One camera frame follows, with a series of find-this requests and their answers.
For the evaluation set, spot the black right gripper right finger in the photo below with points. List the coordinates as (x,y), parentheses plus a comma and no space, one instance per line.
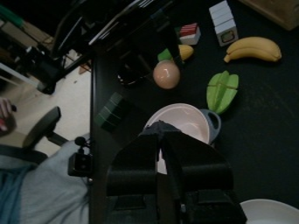
(202,169)

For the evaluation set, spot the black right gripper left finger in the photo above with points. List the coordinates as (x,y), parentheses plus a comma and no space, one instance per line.
(130,169)

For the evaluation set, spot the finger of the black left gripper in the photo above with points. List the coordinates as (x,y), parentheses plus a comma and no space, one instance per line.
(174,46)

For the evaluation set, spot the tan toy egg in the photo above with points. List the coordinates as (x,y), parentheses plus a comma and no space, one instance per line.
(166,76)

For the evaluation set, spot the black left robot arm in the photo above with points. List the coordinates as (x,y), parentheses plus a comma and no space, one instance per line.
(124,23)

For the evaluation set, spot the person's hand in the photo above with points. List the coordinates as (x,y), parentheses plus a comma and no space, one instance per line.
(6,115)

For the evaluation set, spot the yellow toy lemon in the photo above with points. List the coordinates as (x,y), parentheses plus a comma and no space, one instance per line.
(187,51)

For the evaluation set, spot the light green toy piece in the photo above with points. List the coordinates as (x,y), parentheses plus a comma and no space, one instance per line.
(164,55)

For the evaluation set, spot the red and white toy cube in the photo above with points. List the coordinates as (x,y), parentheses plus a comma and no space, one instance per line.
(190,34)

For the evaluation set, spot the white box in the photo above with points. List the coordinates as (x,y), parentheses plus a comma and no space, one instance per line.
(223,23)

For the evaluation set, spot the dark green ridged block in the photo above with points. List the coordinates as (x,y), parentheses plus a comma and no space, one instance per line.
(112,113)

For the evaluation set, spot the grey trouser leg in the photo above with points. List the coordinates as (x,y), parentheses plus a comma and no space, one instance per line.
(58,186)

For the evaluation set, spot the green toy star fruit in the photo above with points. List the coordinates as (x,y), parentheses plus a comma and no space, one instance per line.
(220,92)

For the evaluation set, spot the yellow toy banana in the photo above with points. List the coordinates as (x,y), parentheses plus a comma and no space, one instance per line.
(253,48)

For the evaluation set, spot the white bowl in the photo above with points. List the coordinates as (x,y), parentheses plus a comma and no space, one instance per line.
(269,212)

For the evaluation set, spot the black gear on floor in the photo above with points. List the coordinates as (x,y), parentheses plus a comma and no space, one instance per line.
(40,68)

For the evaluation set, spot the black office chair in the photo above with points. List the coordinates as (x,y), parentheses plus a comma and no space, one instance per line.
(39,129)

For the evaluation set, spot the wooden box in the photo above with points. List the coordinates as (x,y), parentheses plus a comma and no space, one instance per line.
(277,11)

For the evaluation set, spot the cardboard box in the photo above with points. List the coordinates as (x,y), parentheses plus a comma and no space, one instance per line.
(23,33)

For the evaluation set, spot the blue cloth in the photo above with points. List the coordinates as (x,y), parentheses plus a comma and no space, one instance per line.
(11,195)

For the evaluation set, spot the black table-edge camera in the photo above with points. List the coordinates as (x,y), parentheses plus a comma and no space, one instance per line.
(80,163)

